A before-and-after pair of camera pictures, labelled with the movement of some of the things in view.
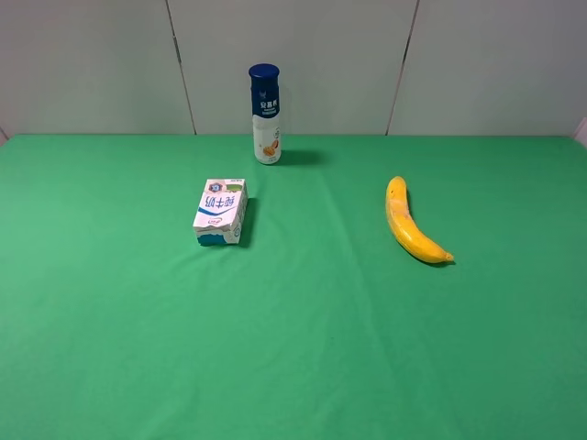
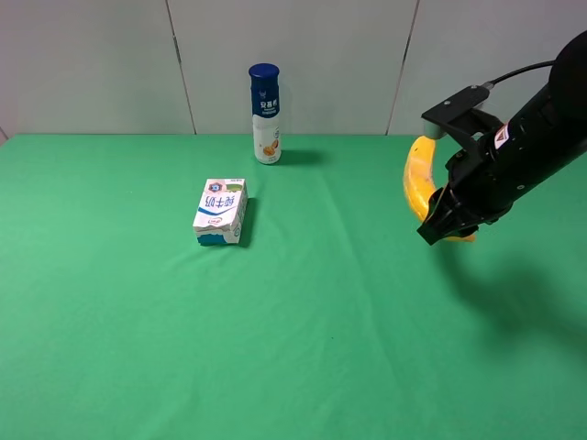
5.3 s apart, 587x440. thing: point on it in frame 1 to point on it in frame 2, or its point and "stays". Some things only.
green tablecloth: (116, 324) stays
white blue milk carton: (221, 213) stays
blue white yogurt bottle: (266, 113) stays
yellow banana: (405, 230) to (419, 180)
